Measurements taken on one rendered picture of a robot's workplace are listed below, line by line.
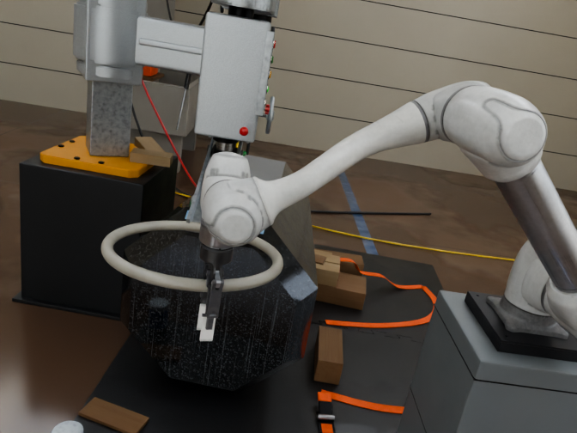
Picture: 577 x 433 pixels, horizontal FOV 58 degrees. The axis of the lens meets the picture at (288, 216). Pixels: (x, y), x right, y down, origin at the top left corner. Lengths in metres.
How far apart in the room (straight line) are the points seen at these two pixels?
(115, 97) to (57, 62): 5.02
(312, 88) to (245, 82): 5.30
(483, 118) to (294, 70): 6.13
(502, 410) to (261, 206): 0.95
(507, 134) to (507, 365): 0.71
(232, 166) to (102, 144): 1.70
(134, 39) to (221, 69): 0.84
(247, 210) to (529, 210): 0.62
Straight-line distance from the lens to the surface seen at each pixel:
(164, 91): 5.02
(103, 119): 2.72
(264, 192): 0.98
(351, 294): 3.15
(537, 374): 1.58
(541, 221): 1.24
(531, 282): 1.58
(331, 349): 2.56
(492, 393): 1.58
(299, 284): 2.04
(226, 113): 1.88
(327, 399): 2.37
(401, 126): 1.19
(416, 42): 7.30
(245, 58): 1.86
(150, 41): 2.61
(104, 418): 2.24
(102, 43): 2.61
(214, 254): 1.17
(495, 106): 1.07
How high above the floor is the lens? 1.54
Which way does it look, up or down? 20 degrees down
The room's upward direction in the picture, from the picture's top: 10 degrees clockwise
